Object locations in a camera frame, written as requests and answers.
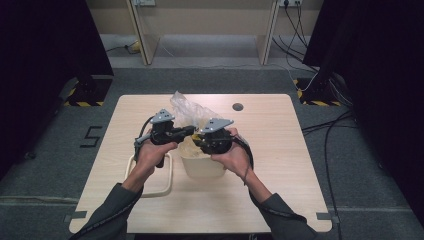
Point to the black curtain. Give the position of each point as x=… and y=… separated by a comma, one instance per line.
x=43, y=66
x=383, y=83

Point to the person's right hand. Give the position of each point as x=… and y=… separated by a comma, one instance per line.
x=236, y=158

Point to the white power strip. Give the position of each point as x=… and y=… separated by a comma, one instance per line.
x=290, y=2
x=144, y=2

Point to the grey tape strip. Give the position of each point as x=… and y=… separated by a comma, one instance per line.
x=76, y=215
x=326, y=216

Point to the black stand base striped tape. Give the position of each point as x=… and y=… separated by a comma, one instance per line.
x=88, y=91
x=316, y=93

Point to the cream square bin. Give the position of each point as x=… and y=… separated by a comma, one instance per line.
x=201, y=168

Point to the clear plastic bag yellow print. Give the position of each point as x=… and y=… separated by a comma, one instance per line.
x=190, y=111

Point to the yellow plug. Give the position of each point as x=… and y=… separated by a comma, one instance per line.
x=135, y=46

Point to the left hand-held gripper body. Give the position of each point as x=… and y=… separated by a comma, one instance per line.
x=161, y=133

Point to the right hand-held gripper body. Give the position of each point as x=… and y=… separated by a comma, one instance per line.
x=216, y=141

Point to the person's left hand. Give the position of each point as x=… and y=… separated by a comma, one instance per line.
x=151, y=156

